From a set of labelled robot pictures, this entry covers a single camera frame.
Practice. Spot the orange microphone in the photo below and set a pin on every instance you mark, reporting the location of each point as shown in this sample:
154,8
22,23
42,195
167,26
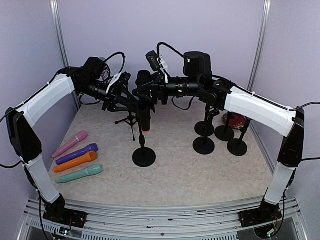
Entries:
86,158

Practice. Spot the aluminium frame post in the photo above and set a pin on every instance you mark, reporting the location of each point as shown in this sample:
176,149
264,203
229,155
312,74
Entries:
260,44
57,23

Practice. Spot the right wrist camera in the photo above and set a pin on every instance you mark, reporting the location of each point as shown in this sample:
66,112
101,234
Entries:
158,64

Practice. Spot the black microphone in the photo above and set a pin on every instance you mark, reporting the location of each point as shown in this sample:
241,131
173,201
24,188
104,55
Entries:
144,77

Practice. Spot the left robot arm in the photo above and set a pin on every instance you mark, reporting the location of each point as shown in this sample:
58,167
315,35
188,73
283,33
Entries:
22,119

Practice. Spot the red floral plate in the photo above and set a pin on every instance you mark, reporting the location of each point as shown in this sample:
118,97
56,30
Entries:
237,121

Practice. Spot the black tripod mic stand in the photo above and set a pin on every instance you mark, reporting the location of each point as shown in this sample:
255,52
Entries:
131,119

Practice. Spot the tall round stand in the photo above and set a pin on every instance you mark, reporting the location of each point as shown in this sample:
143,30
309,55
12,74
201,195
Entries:
144,156

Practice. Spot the purple microphone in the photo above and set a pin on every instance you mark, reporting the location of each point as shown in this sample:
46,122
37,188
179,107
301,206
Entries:
78,153

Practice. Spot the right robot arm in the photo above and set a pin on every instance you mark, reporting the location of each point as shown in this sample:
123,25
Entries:
220,94

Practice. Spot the right aluminium frame post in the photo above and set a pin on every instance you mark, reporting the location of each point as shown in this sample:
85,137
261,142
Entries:
260,44

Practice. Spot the pink microphone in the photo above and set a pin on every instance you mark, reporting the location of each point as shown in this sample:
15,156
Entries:
72,142

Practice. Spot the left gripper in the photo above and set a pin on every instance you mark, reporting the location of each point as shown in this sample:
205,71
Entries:
114,96

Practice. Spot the front aluminium rail base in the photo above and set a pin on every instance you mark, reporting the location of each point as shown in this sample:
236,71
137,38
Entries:
218,221

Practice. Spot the glitter silver microphone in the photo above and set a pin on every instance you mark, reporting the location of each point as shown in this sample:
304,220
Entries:
106,74

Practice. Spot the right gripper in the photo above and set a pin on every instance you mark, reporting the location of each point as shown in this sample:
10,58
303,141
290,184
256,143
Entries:
158,86

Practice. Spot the teal microphone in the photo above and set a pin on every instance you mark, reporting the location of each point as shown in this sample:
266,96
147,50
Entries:
89,171

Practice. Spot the left aluminium frame post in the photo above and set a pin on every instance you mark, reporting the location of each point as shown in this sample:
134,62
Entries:
57,23

